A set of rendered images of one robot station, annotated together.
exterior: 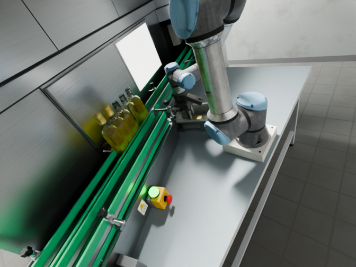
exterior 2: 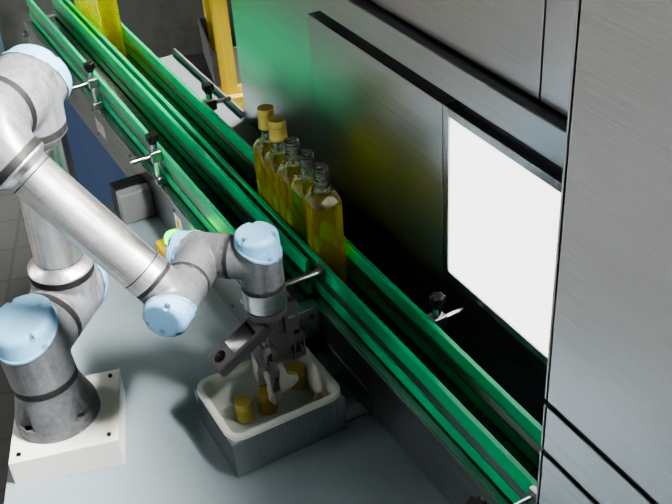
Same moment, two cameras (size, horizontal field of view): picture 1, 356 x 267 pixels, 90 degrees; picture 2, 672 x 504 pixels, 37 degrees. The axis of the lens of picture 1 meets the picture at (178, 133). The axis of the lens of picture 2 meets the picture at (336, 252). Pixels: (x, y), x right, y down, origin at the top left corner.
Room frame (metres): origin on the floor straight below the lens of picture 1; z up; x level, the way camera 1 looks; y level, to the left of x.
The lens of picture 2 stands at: (1.69, -1.23, 2.07)
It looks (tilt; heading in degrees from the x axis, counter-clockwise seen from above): 35 degrees down; 119
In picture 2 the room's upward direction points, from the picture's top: 4 degrees counter-clockwise
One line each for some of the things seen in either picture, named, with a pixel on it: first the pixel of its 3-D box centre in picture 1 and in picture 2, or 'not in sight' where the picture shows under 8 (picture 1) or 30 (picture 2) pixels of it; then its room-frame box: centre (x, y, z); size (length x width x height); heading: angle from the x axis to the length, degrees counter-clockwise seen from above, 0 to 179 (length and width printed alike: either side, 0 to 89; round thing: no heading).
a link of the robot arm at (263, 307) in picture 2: (178, 88); (263, 294); (0.91, -0.10, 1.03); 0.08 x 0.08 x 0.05
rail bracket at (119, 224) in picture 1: (117, 221); (146, 162); (0.35, 0.31, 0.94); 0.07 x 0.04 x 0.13; 56
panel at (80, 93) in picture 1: (124, 72); (443, 186); (1.14, 0.15, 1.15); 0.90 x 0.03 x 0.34; 146
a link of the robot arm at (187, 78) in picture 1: (186, 78); (199, 259); (0.82, -0.15, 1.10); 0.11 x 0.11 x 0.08; 13
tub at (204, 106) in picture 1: (194, 117); (270, 404); (0.92, -0.14, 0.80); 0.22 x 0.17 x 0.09; 56
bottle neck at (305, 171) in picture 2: (123, 99); (306, 163); (0.85, 0.18, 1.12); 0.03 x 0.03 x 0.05
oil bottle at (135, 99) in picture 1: (140, 113); (325, 235); (0.90, 0.14, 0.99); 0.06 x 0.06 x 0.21; 55
